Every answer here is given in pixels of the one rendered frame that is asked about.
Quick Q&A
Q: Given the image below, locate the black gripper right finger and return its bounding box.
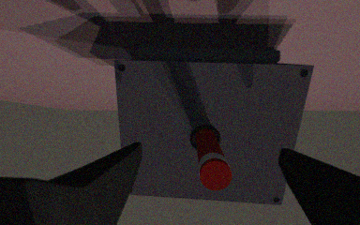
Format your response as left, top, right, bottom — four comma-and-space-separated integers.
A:
277, 148, 360, 225

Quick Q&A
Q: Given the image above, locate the dark red peg with white band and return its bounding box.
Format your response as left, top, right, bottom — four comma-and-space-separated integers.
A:
196, 128, 232, 190

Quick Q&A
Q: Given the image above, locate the dark grey panel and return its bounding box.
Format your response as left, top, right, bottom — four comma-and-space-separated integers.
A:
114, 47, 314, 205

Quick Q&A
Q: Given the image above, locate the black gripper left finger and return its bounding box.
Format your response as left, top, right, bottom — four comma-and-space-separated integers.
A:
0, 142, 143, 225

